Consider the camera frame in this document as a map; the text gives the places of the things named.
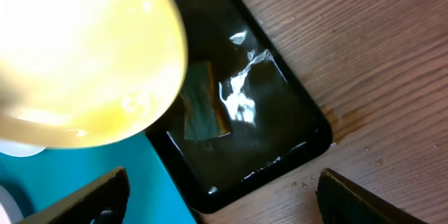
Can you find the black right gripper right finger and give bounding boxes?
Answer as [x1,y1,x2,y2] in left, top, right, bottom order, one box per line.
[316,168,426,224]

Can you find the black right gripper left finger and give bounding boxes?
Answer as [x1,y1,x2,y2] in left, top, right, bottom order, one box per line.
[19,167,130,224]

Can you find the black water tray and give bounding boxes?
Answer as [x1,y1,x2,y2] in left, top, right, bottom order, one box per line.
[146,0,333,214]

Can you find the teal plastic tray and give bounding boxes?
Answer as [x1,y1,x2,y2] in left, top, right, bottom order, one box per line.
[1,134,195,223]

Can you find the white plate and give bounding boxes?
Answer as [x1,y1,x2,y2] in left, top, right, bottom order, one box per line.
[0,139,46,158]

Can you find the yellow plate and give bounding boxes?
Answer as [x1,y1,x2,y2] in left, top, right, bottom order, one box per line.
[1,0,188,148]

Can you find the yellow green sponge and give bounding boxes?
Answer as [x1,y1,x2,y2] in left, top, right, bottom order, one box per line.
[180,61,231,141]

